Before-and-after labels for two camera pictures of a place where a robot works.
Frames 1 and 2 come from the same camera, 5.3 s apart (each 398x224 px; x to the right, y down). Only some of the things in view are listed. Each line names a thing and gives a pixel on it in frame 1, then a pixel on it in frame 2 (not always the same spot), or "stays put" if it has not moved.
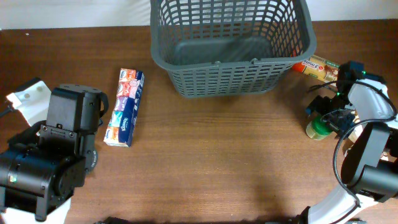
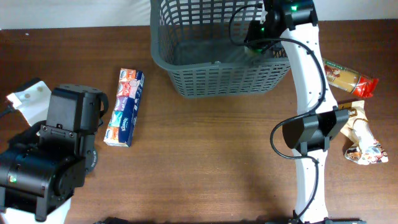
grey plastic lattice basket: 227,47 stays put
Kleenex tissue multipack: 120,129 stays put
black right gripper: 317,104 → 254,27
